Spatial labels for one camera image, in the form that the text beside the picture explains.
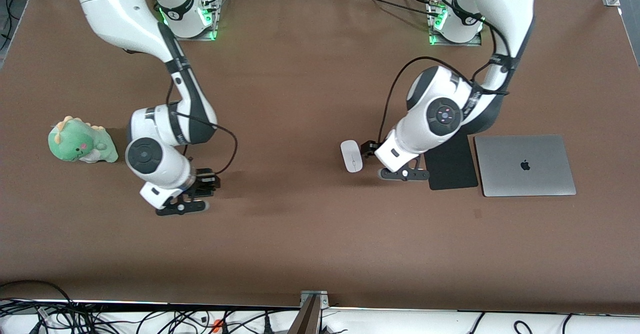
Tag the white computer mouse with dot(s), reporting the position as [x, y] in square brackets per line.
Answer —
[351, 156]

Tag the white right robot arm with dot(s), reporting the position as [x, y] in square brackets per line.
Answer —
[150, 158]

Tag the black mouse pad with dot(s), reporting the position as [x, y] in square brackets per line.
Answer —
[455, 174]

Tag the green dinosaur plush toy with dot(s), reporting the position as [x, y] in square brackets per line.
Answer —
[75, 143]

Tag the silver laptop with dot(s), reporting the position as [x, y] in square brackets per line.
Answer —
[525, 179]

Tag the dark support beam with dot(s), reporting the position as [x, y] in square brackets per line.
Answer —
[306, 319]

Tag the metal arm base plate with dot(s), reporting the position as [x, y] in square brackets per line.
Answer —
[450, 43]
[200, 38]

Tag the metal table bracket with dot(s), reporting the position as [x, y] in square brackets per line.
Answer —
[322, 299]

